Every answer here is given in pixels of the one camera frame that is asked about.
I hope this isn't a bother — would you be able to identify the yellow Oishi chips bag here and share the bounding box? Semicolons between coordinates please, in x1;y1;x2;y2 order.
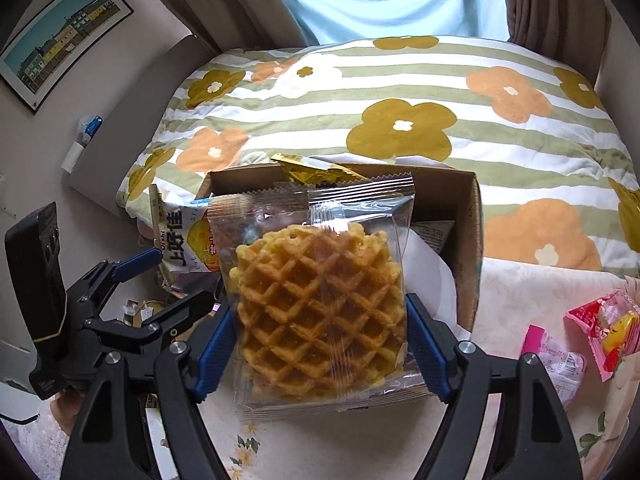
149;184;219;274

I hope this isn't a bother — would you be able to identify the waffle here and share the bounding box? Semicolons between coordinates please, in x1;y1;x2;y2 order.
207;174;426;415

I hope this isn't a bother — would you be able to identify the gold black snack bag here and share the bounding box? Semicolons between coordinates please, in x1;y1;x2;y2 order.
270;153;366;186

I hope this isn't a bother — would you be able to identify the person left hand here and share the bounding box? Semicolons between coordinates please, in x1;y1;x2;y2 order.
50;389;84;436

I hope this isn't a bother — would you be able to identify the white fleece left sleeve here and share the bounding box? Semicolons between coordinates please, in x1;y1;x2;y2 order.
2;401;70;479

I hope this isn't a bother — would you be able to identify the pink white small packet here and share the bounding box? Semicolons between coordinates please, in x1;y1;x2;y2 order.
521;325;586;408

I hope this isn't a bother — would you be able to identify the grey headboard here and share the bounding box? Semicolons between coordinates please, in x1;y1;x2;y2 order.
67;35;214;218

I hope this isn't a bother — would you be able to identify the pink jelly snack bag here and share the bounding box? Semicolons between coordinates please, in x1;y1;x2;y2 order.
564;290;639;382

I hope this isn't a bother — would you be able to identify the white blue tube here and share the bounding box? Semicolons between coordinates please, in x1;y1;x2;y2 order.
61;115;103;174

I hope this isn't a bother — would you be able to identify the framed building picture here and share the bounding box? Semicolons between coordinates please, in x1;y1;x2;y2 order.
1;0;134;113

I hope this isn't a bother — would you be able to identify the grey white snack bag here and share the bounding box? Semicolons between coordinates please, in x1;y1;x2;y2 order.
411;220;454;255

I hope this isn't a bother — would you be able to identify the brown cardboard box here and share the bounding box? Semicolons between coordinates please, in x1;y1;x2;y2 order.
196;156;484;332

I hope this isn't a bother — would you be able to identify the left brown curtain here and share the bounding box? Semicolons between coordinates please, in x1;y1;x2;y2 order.
160;0;310;52

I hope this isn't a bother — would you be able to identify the brown curtain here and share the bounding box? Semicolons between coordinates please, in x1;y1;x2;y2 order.
160;0;310;52
506;0;611;84

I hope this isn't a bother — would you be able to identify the floral striped quilt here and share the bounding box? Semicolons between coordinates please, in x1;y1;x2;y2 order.
116;36;639;276

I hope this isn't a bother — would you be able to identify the right brown curtain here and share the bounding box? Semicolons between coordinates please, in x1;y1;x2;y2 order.
506;0;611;84

